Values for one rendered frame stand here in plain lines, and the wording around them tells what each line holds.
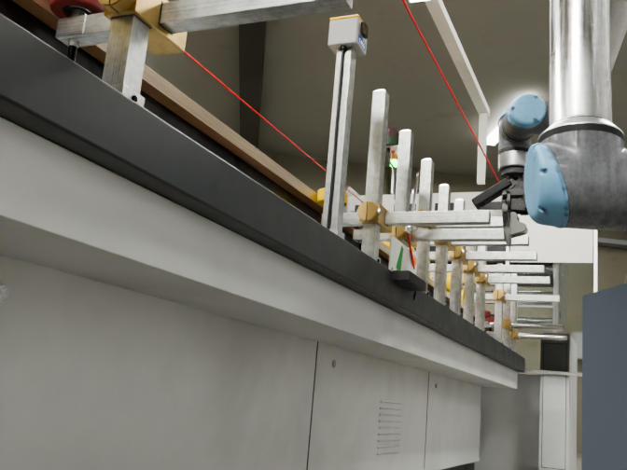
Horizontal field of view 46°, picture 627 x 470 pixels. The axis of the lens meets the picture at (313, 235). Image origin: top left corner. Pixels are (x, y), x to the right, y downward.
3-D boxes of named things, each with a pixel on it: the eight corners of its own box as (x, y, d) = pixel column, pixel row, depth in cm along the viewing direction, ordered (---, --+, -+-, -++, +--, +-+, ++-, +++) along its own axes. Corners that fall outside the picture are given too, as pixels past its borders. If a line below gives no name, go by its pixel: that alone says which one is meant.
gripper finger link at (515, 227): (525, 243, 194) (525, 210, 196) (503, 243, 196) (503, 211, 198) (527, 246, 196) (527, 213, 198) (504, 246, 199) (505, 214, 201)
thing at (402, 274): (430, 301, 203) (431, 284, 204) (409, 287, 183) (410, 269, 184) (412, 300, 205) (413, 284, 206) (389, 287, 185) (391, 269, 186)
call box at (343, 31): (366, 59, 170) (368, 28, 171) (355, 45, 163) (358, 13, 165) (338, 62, 172) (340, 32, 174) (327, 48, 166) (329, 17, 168)
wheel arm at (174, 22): (352, 16, 89) (355, -15, 90) (342, 2, 86) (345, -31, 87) (70, 54, 106) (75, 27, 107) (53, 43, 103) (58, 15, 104)
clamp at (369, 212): (394, 233, 191) (395, 214, 192) (378, 220, 179) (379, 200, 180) (371, 233, 193) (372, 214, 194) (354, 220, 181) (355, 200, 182)
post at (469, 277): (472, 336, 293) (477, 220, 304) (470, 335, 290) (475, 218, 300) (464, 336, 295) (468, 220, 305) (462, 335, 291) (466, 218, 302)
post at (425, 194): (426, 308, 226) (434, 160, 237) (424, 306, 223) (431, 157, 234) (415, 307, 228) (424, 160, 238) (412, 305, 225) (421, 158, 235)
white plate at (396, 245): (416, 289, 212) (418, 255, 214) (390, 271, 188) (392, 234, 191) (414, 288, 212) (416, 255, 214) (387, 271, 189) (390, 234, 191)
